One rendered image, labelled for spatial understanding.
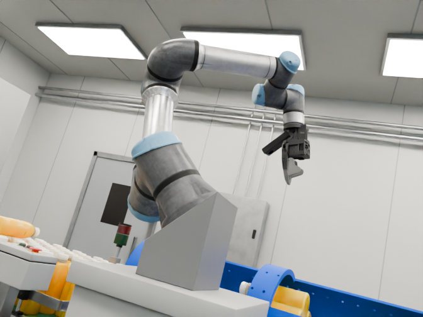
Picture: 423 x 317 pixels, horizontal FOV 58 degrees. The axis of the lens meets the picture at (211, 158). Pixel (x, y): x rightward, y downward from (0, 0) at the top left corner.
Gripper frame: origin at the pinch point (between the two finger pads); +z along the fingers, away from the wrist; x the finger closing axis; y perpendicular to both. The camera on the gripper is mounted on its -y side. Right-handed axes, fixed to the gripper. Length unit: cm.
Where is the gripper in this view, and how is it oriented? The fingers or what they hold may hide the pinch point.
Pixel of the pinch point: (286, 181)
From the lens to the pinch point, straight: 137.1
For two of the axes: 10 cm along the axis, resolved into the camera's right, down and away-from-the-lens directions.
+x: 4.8, 2.5, 8.4
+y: 8.7, -0.7, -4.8
